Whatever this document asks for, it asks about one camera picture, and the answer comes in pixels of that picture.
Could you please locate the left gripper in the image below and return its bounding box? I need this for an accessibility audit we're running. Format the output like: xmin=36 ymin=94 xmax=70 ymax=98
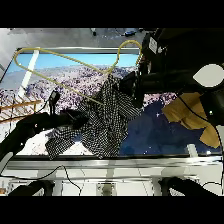
xmin=58 ymin=109 xmax=90 ymax=130

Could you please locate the checked shirt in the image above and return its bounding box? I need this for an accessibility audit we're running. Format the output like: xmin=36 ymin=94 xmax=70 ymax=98
xmin=44 ymin=73 xmax=143 ymax=160

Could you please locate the yellow clothes hanger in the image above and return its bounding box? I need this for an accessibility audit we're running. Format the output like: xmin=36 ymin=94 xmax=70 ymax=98
xmin=13 ymin=39 xmax=144 ymax=106

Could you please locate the tan garment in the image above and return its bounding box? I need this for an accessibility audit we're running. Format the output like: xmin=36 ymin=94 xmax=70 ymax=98
xmin=162 ymin=92 xmax=222 ymax=150

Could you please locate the black garment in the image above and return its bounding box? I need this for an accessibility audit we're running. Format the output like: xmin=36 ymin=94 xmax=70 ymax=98
xmin=156 ymin=28 xmax=224 ymax=73

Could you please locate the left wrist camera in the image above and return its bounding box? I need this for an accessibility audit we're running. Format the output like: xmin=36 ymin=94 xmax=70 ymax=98
xmin=47 ymin=89 xmax=62 ymax=115

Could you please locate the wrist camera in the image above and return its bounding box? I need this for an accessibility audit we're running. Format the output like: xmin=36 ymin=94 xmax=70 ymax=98
xmin=47 ymin=89 xmax=62 ymax=115
xmin=140 ymin=31 xmax=165 ymax=68

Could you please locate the black cable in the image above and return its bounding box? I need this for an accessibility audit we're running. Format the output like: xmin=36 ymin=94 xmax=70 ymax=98
xmin=178 ymin=94 xmax=224 ymax=178
xmin=0 ymin=164 xmax=83 ymax=197

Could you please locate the silver frame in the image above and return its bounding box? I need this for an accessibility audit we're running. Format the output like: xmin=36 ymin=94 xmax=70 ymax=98
xmin=0 ymin=46 xmax=224 ymax=197

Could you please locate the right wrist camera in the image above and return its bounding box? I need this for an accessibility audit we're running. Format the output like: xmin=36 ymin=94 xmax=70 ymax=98
xmin=140 ymin=31 xmax=165 ymax=68

